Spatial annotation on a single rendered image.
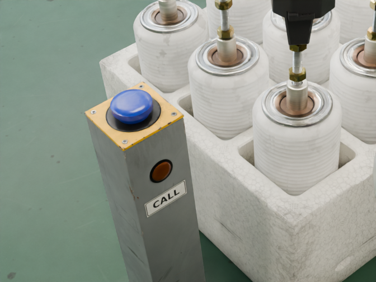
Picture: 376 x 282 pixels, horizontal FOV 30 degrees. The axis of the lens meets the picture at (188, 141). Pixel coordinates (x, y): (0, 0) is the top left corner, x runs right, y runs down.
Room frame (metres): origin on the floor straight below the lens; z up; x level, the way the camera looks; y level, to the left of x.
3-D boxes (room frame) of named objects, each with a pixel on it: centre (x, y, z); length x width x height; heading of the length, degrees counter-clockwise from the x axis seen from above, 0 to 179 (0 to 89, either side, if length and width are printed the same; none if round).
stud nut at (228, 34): (0.67, -0.06, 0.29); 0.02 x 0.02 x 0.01; 84
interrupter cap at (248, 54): (0.67, -0.06, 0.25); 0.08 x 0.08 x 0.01
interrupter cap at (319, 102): (0.56, -0.12, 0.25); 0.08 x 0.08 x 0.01
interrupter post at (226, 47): (0.67, -0.06, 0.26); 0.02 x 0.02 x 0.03
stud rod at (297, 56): (0.56, -0.12, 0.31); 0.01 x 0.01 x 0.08
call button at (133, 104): (0.51, 0.05, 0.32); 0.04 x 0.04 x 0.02
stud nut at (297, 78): (0.56, -0.12, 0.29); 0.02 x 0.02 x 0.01; 23
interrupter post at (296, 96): (0.56, -0.12, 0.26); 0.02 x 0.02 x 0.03
